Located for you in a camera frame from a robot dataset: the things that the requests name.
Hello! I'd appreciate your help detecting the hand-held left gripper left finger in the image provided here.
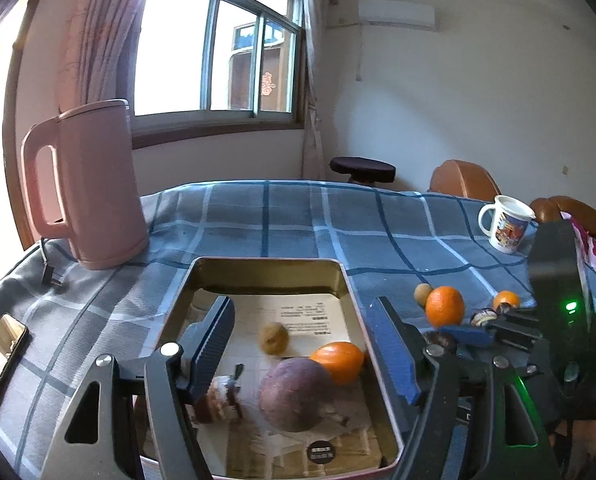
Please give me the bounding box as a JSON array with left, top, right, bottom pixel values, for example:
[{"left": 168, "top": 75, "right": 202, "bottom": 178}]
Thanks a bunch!
[{"left": 40, "top": 296, "right": 236, "bottom": 480}]

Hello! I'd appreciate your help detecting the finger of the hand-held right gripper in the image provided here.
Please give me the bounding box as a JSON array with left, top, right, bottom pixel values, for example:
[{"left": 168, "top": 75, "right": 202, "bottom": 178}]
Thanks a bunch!
[
  {"left": 495, "top": 306, "right": 546, "bottom": 333},
  {"left": 440, "top": 324, "right": 546, "bottom": 361}
]

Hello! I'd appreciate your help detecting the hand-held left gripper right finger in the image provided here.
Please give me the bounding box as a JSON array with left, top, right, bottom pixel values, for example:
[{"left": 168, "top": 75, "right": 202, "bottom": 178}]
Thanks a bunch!
[{"left": 365, "top": 296, "right": 564, "bottom": 480}]

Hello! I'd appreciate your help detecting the large orange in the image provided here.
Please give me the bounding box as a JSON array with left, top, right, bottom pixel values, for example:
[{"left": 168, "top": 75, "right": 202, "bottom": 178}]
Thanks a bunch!
[{"left": 425, "top": 285, "right": 466, "bottom": 328}]

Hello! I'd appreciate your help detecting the small orange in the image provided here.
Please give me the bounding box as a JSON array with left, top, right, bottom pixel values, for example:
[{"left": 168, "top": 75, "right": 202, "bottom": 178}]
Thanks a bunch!
[
  {"left": 309, "top": 341, "right": 366, "bottom": 387},
  {"left": 493, "top": 290, "right": 521, "bottom": 313}
]

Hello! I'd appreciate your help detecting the rectangular metal tin box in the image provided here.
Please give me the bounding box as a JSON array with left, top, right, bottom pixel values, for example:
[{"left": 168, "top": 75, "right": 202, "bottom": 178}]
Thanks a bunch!
[{"left": 140, "top": 256, "right": 404, "bottom": 476}]

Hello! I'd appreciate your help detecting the purple passion fruit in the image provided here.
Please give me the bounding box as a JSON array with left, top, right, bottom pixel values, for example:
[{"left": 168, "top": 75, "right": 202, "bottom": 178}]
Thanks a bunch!
[{"left": 258, "top": 357, "right": 336, "bottom": 433}]

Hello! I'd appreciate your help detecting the dark water chestnut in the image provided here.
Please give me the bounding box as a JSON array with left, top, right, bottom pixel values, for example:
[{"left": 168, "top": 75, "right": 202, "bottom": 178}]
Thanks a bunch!
[{"left": 422, "top": 331, "right": 459, "bottom": 356}]

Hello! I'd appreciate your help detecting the brown leather sofa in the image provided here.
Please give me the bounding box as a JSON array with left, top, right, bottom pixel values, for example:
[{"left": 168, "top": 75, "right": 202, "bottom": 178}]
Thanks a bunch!
[{"left": 530, "top": 196, "right": 596, "bottom": 241}]

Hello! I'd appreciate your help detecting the white printed mug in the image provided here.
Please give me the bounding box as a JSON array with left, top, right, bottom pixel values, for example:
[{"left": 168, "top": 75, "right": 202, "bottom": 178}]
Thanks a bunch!
[{"left": 478, "top": 195, "right": 537, "bottom": 253}]

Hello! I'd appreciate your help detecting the printed paper sheet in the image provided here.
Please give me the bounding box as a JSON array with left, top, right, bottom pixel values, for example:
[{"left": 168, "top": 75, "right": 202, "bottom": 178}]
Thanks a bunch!
[{"left": 190, "top": 290, "right": 384, "bottom": 473}]

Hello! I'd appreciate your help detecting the blue plaid tablecloth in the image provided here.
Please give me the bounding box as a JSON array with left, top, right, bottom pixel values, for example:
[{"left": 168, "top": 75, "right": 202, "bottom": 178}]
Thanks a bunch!
[{"left": 0, "top": 179, "right": 596, "bottom": 480}]

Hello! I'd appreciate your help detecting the black kettle power plug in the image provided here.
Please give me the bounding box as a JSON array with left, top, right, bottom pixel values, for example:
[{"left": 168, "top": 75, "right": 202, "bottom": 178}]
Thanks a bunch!
[{"left": 39, "top": 237, "right": 65, "bottom": 292}]

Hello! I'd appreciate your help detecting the round dark stool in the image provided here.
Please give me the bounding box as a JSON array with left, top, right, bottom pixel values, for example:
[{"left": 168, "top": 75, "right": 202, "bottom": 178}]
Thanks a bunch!
[{"left": 329, "top": 156, "right": 396, "bottom": 186}]

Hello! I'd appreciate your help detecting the pink electric kettle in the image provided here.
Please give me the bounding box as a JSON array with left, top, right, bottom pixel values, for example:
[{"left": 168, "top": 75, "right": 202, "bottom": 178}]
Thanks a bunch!
[{"left": 20, "top": 99, "right": 150, "bottom": 271}]

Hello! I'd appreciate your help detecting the smartphone with reflective screen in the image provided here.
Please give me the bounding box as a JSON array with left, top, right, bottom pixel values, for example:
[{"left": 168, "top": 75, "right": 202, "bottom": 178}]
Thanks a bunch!
[{"left": 0, "top": 312, "right": 31, "bottom": 423}]

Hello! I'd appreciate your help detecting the narrow pink curtain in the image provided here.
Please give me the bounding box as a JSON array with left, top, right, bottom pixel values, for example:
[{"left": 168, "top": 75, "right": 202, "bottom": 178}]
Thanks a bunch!
[{"left": 300, "top": 0, "right": 326, "bottom": 181}]

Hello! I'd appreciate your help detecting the sliding glass window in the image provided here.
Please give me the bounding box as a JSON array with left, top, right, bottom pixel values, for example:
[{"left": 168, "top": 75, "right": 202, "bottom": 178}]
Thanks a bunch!
[{"left": 130, "top": 0, "right": 304, "bottom": 148}]

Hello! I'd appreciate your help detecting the long pink curtain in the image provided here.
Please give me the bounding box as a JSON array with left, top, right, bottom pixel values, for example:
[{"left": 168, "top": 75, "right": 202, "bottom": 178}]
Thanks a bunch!
[{"left": 58, "top": 0, "right": 161, "bottom": 116}]

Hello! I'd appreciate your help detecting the white air conditioner cord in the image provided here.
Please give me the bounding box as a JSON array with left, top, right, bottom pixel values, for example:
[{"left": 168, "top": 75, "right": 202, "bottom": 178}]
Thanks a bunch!
[{"left": 355, "top": 25, "right": 365, "bottom": 83}]

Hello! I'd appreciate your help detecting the white wall air conditioner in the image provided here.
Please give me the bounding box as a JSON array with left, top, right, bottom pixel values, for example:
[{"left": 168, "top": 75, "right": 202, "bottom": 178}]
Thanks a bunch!
[{"left": 358, "top": 0, "right": 436, "bottom": 29}]

